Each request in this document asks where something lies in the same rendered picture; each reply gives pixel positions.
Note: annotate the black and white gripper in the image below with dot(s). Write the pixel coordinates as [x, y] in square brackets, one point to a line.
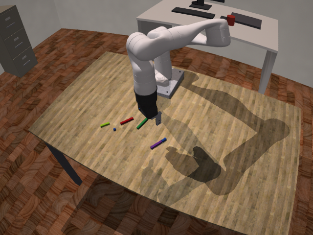
[146, 96]

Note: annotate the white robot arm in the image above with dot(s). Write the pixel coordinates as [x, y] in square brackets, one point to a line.
[157, 44]

